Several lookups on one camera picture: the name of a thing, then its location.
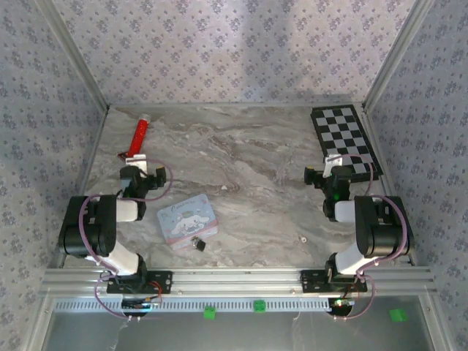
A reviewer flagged left aluminium corner post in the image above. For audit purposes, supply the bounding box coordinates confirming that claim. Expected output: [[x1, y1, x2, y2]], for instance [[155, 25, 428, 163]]
[[35, 0, 111, 110]]

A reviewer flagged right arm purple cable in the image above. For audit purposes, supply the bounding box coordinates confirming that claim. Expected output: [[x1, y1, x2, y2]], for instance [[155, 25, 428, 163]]
[[334, 153, 407, 322]]

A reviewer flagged red glitter tube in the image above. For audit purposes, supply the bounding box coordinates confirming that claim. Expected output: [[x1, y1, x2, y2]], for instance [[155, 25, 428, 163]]
[[126, 113, 153, 162]]

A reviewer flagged right aluminium side rail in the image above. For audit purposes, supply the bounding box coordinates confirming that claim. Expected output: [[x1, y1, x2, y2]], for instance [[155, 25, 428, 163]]
[[361, 105, 418, 267]]

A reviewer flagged slotted grey cable tray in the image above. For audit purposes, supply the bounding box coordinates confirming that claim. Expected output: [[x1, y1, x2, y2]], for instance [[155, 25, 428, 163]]
[[53, 296, 332, 313]]

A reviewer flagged aluminium rear rail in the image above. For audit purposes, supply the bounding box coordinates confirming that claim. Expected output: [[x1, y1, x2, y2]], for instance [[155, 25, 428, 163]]
[[107, 102, 366, 109]]

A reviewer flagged aluminium corner post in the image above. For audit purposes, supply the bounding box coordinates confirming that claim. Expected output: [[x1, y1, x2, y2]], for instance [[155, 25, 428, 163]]
[[363, 0, 437, 111], [35, 0, 111, 110]]

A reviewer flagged aluminium side rail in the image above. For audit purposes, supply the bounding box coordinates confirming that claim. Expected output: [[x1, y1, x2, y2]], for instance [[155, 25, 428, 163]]
[[361, 105, 418, 267], [49, 105, 111, 270]]

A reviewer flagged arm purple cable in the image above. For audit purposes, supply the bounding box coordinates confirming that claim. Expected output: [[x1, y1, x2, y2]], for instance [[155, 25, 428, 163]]
[[80, 158, 173, 323], [334, 153, 407, 322]]

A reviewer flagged long aluminium base rail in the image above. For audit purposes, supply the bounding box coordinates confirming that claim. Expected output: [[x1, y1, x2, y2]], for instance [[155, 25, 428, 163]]
[[39, 266, 438, 298]]

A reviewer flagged left aluminium side rail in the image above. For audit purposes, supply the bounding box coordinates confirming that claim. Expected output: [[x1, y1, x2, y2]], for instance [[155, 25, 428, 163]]
[[49, 105, 111, 270]]

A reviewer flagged right aluminium corner post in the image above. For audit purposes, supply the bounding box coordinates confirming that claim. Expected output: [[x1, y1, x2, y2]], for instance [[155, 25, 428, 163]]
[[363, 0, 437, 111]]

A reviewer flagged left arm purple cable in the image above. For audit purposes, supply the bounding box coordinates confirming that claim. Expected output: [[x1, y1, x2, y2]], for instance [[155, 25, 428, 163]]
[[80, 158, 173, 323]]

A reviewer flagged cartoon bunny tin box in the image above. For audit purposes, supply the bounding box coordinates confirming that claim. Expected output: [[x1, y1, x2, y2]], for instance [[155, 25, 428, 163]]
[[156, 193, 220, 252]]

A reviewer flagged black grey chessboard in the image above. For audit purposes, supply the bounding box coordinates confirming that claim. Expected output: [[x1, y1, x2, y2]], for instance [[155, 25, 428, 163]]
[[310, 104, 384, 184]]

